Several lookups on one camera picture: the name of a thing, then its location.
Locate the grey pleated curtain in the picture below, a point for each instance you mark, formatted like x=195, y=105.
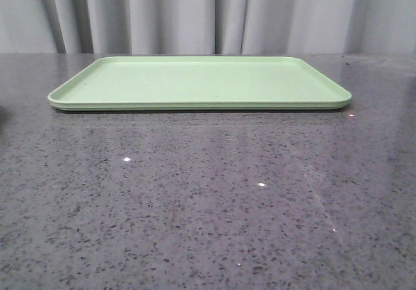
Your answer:
x=255, y=27

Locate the light green plastic tray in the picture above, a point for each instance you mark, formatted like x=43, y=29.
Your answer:
x=199, y=83

